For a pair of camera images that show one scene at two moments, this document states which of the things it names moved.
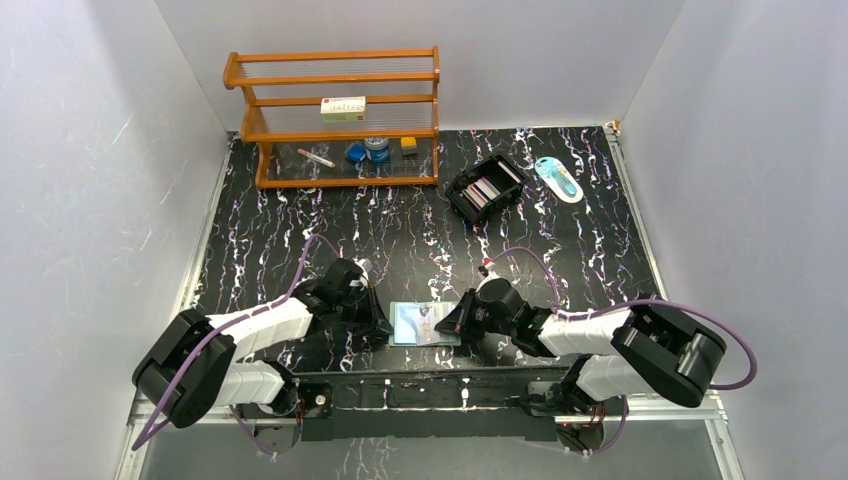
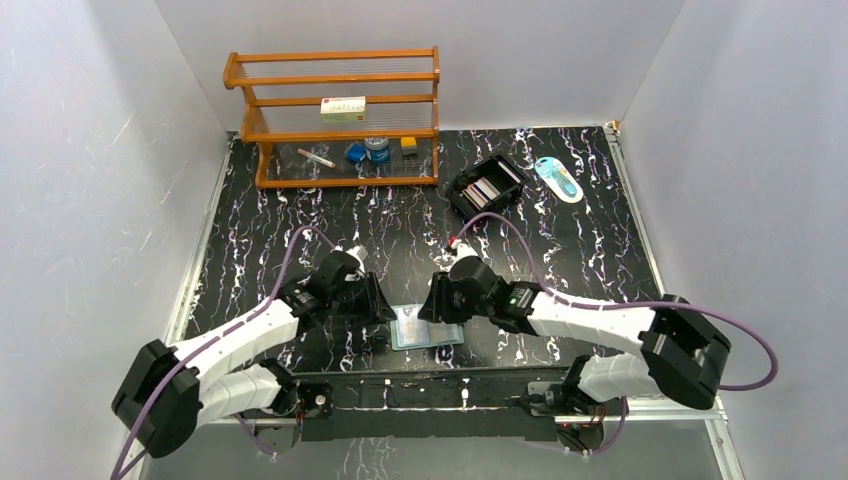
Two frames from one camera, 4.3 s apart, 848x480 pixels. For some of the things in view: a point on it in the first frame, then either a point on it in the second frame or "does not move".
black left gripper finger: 377,328 -> 378,306
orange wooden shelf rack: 341,118 does not move
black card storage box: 484,187 does not move
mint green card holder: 414,323 does not move
